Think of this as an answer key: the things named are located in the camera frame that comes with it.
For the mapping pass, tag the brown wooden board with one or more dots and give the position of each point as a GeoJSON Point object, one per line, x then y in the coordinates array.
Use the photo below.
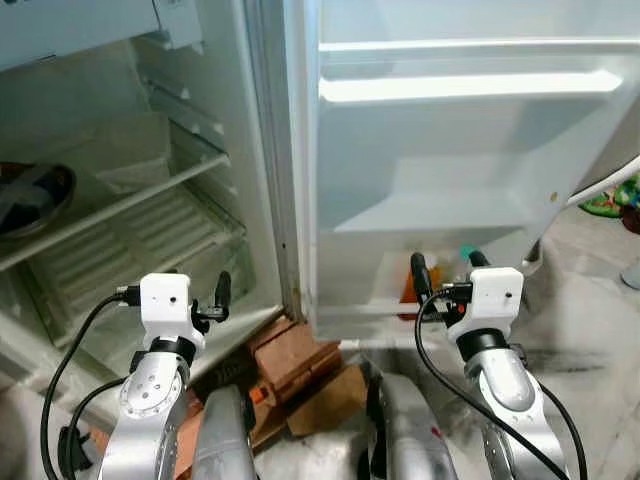
{"type": "Point", "coordinates": [330, 400]}

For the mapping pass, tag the silver right robot leg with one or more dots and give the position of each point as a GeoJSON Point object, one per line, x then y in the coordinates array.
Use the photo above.
{"type": "Point", "coordinates": [410, 440]}

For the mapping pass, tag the thin white door rail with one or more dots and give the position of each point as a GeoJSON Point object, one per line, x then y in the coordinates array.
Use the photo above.
{"type": "Point", "coordinates": [470, 48]}

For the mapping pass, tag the white freezer compartment door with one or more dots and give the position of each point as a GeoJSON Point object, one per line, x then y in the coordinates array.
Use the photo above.
{"type": "Point", "coordinates": [70, 30]}

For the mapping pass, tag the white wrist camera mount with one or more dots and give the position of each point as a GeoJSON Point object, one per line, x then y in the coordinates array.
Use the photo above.
{"type": "Point", "coordinates": [165, 300]}
{"type": "Point", "coordinates": [495, 295]}

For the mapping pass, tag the small orange object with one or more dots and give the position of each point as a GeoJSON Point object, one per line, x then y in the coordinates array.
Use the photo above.
{"type": "Point", "coordinates": [261, 395]}

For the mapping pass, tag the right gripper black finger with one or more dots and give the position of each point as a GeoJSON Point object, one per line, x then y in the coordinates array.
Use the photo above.
{"type": "Point", "coordinates": [480, 261]}
{"type": "Point", "coordinates": [421, 275]}

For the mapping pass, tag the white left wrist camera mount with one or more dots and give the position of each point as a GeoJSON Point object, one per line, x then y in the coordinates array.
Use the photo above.
{"type": "Point", "coordinates": [165, 300]}

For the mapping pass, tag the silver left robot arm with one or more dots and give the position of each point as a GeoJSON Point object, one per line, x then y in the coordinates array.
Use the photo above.
{"type": "Point", "coordinates": [150, 400]}

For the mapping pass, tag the white fridge shelf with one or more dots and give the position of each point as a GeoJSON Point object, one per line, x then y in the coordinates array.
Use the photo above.
{"type": "Point", "coordinates": [120, 205]}

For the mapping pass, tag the dark red round object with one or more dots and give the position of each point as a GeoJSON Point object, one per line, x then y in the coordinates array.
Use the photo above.
{"type": "Point", "coordinates": [631, 220]}

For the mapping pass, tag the green capped bottle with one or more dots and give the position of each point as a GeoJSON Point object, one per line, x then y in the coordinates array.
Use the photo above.
{"type": "Point", "coordinates": [464, 250]}

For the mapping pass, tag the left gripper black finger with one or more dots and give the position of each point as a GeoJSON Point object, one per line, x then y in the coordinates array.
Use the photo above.
{"type": "Point", "coordinates": [222, 288]}

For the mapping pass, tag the green colourful toy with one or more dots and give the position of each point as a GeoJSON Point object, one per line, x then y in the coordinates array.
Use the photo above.
{"type": "Point", "coordinates": [605, 207]}

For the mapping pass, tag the silver left robot leg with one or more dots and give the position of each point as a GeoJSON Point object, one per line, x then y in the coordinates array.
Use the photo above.
{"type": "Point", "coordinates": [222, 440]}

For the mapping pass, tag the silver robot leg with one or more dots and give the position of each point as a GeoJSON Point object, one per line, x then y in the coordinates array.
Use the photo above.
{"type": "Point", "coordinates": [222, 440]}
{"type": "Point", "coordinates": [410, 440]}

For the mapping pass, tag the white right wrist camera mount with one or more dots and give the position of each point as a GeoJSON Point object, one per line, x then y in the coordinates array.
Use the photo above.
{"type": "Point", "coordinates": [495, 295]}

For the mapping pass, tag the thick white door rail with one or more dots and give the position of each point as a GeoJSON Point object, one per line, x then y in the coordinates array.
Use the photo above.
{"type": "Point", "coordinates": [470, 88]}

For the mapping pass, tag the silver fridge door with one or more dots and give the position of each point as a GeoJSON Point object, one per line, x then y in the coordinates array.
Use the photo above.
{"type": "Point", "coordinates": [450, 150]}

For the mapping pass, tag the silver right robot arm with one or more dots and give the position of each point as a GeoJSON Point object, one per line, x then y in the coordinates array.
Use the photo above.
{"type": "Point", "coordinates": [505, 385]}

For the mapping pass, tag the grey blue object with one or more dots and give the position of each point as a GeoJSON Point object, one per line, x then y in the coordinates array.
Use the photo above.
{"type": "Point", "coordinates": [631, 276]}

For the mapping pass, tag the dark bowl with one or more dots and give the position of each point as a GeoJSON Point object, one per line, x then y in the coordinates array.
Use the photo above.
{"type": "Point", "coordinates": [45, 205]}

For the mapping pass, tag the orange bottle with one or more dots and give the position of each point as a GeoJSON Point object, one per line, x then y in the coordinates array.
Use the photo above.
{"type": "Point", "coordinates": [406, 295]}

